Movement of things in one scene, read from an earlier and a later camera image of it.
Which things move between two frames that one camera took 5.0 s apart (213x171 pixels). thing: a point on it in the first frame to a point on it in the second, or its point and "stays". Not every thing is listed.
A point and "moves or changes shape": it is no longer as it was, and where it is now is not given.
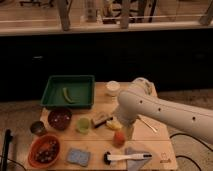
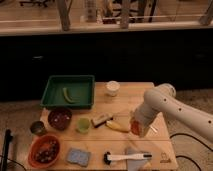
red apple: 119,138 moves or changes shape
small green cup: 83,125 stays
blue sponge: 78,156 stays
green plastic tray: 78,87 stays
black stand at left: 8,139 stays
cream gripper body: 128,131 to 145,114
